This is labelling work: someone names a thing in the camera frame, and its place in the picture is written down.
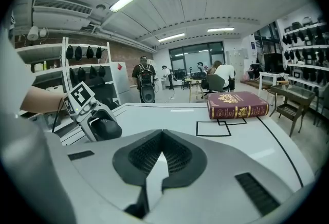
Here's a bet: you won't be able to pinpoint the white paper roll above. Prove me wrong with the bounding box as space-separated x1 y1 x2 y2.
26 25 40 41

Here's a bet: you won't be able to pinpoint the small white side table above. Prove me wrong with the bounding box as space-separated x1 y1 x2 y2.
258 71 290 98

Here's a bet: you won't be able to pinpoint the black glasses case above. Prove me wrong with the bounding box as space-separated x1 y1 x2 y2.
88 116 123 141

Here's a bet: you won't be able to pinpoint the group of black caps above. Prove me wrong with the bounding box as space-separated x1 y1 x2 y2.
65 45 107 82
282 26 329 84

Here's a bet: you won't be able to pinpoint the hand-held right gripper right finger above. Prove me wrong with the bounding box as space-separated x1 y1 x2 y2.
143 129 295 224

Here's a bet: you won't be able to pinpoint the small wooden table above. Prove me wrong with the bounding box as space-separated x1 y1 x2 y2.
184 78 207 103

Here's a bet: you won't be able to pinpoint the white metal shelving unit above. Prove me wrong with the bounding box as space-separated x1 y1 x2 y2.
61 36 122 107

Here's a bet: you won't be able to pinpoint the person's left forearm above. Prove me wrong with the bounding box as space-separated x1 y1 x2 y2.
20 86 68 114

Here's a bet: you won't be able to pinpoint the large dark window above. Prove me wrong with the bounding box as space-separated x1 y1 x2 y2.
168 41 225 76

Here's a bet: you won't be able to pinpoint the white lockers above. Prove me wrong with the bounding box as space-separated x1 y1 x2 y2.
226 48 249 83

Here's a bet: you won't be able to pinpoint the white cabinet with red sticker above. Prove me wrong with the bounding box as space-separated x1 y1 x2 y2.
109 61 131 102

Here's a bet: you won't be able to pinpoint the black storage rack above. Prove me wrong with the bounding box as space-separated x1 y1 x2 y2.
252 21 284 75

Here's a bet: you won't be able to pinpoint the grey-green office chair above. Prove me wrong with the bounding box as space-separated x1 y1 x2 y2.
205 73 232 95

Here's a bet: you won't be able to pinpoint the person's white shirt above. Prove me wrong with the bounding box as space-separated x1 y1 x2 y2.
0 12 78 224

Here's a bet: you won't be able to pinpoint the white ceiling air conditioner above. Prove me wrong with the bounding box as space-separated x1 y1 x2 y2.
31 0 94 31

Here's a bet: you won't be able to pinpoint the green glass-top table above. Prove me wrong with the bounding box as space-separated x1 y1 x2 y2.
269 84 316 138

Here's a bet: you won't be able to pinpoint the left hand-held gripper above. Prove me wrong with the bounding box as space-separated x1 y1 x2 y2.
63 81 116 143

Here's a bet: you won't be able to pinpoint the maroon book with gold print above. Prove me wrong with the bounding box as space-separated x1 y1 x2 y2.
207 91 270 120

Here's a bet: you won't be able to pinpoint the white shelf with supplies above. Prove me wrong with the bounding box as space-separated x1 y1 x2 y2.
14 43 65 95

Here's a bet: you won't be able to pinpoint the white wall shelving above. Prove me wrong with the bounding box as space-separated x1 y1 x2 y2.
282 20 329 118

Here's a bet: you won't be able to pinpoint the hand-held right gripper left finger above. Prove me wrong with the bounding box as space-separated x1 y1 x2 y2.
63 129 163 224

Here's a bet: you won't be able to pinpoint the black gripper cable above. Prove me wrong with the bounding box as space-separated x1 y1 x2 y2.
52 96 65 134

